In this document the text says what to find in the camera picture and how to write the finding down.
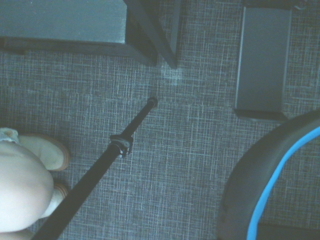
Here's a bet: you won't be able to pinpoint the blue and black headphones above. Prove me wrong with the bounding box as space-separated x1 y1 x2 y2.
215 108 320 240

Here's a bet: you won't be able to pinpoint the dark side table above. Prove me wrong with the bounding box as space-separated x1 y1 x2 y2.
0 0 159 67

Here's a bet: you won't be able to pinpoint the gray rectangular box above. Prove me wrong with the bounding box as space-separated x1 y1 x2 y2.
233 5 294 123

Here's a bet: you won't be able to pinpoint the person's bare leg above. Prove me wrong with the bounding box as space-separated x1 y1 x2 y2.
0 126 55 240

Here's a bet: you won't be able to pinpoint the tan brown shoe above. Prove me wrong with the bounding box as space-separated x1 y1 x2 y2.
42 181 70 219
19 133 71 172

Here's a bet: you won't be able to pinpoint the black tripod leg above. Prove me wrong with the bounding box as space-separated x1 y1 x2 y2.
30 96 159 240

